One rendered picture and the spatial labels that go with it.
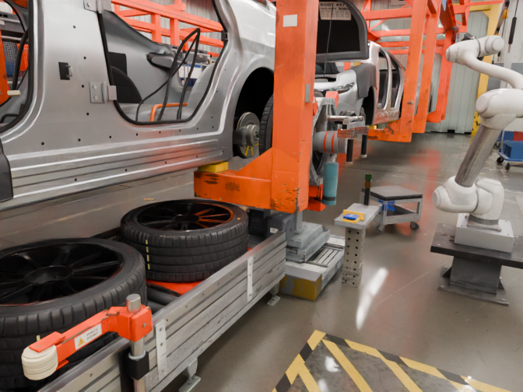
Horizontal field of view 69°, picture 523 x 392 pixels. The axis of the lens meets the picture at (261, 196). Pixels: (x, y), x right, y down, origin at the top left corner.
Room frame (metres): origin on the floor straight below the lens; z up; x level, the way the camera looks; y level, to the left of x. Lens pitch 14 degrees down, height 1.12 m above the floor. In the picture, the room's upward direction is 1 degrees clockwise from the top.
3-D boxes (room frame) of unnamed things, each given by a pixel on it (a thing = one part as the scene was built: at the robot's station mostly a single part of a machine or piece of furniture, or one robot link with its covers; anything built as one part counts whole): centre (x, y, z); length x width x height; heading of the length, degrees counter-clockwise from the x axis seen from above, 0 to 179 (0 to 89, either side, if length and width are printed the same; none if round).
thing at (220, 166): (2.28, 0.30, 0.71); 0.14 x 0.14 x 0.05; 62
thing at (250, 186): (2.20, 0.14, 0.69); 0.52 x 0.17 x 0.35; 62
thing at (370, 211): (2.22, -0.59, 0.44); 0.43 x 0.17 x 0.03; 152
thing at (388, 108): (7.36, -1.41, 1.49); 4.95 x 1.86 x 1.59; 152
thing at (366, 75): (5.44, -1.32, 1.36); 0.71 x 0.30 x 0.51; 152
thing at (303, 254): (2.58, -0.24, 0.13); 0.50 x 0.36 x 0.10; 152
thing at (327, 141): (2.43, -0.44, 0.85); 0.21 x 0.14 x 0.14; 62
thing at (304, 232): (2.55, -0.22, 0.32); 0.40 x 0.30 x 0.28; 152
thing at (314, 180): (2.47, -0.37, 0.85); 0.54 x 0.07 x 0.54; 152
